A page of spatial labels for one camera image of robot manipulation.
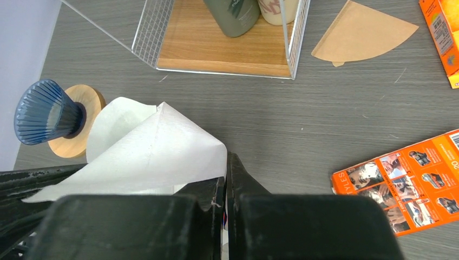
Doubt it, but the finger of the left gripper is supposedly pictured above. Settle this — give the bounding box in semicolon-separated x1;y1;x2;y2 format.
1;164;85;259

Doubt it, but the grey green squeeze bottle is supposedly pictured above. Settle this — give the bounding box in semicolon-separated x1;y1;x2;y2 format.
204;0;260;37

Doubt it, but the cream printed squeeze bottle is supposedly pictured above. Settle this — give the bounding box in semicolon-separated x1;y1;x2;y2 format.
258;0;299;25

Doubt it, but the orange snack packet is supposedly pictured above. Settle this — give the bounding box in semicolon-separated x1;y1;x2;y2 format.
331;129;458;236

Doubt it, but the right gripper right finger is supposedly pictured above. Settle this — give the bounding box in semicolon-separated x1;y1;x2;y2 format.
226;153;404;259

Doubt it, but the brown paper coffee filter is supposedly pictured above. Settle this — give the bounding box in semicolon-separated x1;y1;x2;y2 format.
311;1;419;67

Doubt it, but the brown tape roll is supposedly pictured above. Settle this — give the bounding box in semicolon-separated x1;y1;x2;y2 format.
48;84;106;158

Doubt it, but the orange yellow box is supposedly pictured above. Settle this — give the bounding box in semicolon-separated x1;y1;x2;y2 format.
418;0;458;89

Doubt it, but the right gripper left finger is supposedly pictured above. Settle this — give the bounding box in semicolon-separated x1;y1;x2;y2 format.
25;177;225;259

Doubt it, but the white wire wooden shelf rack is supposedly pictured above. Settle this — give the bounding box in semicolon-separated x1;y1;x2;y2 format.
61;0;312;81

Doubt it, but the blue plastic funnel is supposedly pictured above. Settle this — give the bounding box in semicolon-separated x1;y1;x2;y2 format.
14;79;86;145

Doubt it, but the white paper coffee filter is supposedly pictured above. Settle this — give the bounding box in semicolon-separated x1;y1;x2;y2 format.
86;97;157;163

